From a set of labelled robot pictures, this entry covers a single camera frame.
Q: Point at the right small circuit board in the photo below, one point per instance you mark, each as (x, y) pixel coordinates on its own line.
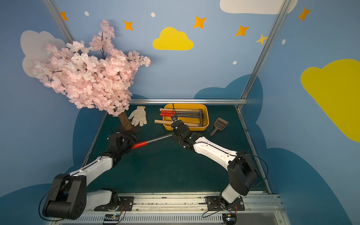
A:
(229, 219)

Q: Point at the wooden handle hoe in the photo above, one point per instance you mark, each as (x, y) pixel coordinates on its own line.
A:
(168, 123)
(164, 109)

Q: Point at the red grip rake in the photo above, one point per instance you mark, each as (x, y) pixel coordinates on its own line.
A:
(144, 143)
(187, 112)
(198, 116)

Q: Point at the right aluminium frame post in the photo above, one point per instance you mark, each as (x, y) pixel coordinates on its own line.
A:
(280, 18)

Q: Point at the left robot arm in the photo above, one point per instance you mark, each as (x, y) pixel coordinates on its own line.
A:
(68, 197)

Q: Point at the small circuit board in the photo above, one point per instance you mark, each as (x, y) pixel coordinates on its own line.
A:
(111, 219)
(229, 219)

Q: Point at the red grip rake back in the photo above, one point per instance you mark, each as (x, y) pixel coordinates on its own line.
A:
(187, 112)

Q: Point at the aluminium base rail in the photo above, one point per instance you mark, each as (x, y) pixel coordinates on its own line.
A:
(188, 208)

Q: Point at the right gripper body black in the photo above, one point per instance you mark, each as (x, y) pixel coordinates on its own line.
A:
(175, 123)

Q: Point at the white work glove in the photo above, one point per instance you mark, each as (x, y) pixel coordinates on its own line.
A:
(138, 117)

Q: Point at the brown slotted plastic scoop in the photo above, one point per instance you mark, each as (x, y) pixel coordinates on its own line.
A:
(219, 125)

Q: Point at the left small circuit board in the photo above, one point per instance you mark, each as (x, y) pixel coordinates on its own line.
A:
(111, 219)

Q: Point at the left aluminium frame post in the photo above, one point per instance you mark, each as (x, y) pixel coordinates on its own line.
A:
(59, 20)

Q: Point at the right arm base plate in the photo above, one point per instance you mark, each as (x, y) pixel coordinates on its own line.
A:
(217, 203)

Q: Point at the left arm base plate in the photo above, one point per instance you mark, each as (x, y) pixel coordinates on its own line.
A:
(120, 203)

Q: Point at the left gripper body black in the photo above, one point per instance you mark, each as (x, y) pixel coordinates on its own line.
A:
(128, 139)

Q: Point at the red grip rake front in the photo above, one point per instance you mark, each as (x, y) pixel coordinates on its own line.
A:
(144, 143)

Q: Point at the pink cherry blossom tree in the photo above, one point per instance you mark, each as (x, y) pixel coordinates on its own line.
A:
(98, 76)

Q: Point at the yellow plastic storage box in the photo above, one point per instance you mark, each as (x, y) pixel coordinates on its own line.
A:
(191, 120)

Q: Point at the aluminium frame post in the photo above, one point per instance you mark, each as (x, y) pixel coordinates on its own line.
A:
(59, 20)
(280, 18)

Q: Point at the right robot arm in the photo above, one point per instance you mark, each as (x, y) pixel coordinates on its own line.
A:
(240, 166)

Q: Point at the horizontal aluminium frame bar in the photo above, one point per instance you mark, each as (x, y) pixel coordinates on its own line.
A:
(145, 101)

